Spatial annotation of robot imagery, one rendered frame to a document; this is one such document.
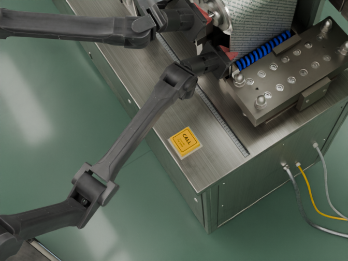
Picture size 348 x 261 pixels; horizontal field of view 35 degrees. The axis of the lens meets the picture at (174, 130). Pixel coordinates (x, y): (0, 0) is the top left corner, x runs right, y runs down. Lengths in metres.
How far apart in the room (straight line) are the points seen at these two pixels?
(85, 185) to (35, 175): 1.36
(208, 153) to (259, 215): 0.93
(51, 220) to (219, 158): 0.63
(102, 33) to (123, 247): 1.45
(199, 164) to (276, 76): 0.36
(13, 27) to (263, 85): 0.76
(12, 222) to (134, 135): 0.42
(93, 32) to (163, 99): 0.27
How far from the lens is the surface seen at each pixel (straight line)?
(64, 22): 1.38
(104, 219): 2.66
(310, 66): 1.75
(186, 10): 1.44
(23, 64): 3.07
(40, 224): 1.30
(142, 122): 1.47
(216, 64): 1.61
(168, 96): 1.48
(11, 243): 1.17
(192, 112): 1.80
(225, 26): 1.55
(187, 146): 1.73
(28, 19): 1.40
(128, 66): 1.90
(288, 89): 1.70
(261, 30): 1.68
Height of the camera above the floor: 2.56
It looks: 69 degrees down
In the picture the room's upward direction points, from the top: 11 degrees counter-clockwise
